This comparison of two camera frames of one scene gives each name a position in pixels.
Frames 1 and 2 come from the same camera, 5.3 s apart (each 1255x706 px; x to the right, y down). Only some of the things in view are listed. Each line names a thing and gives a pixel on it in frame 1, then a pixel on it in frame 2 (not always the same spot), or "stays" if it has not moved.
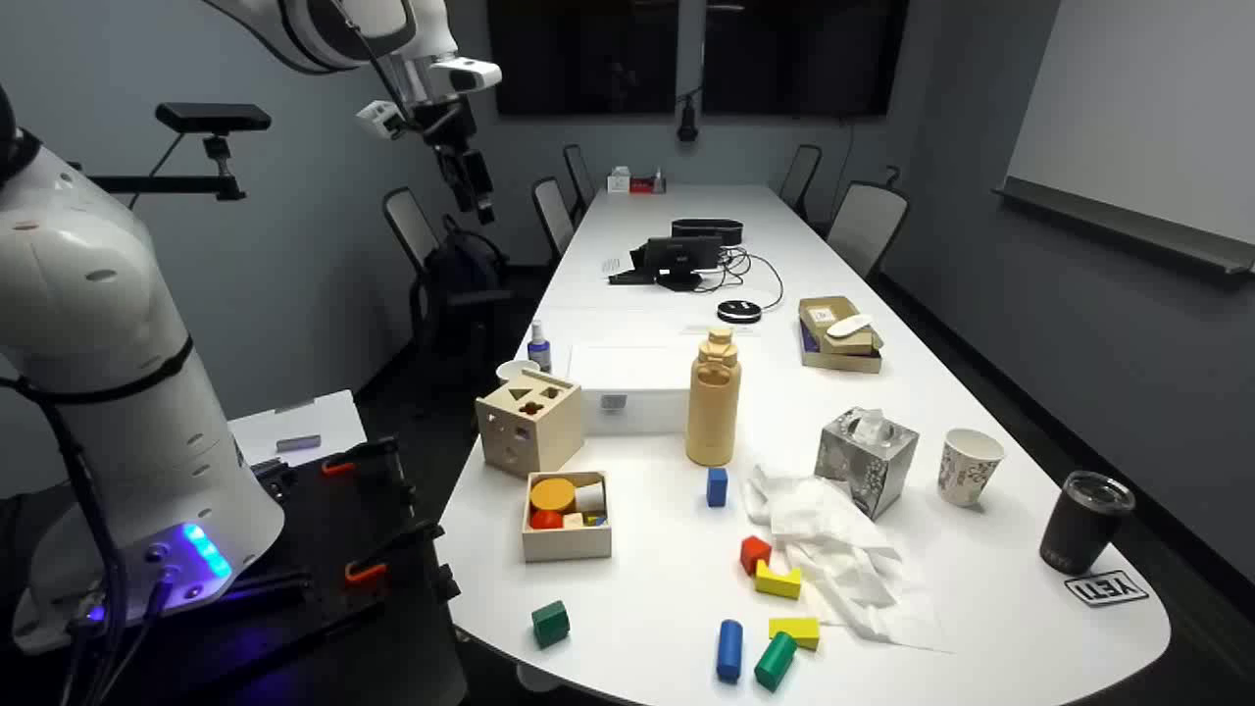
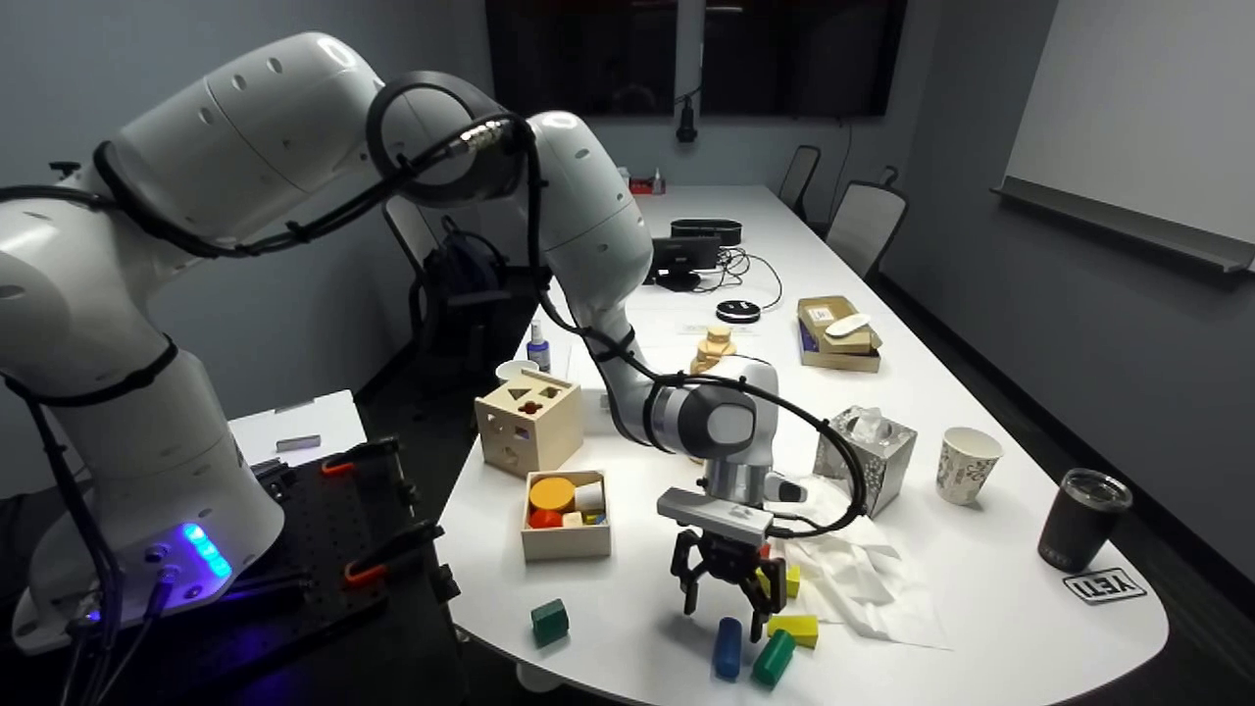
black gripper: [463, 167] to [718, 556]
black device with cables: [695, 258] stays
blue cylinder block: [733, 654] stays
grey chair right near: [870, 222] stays
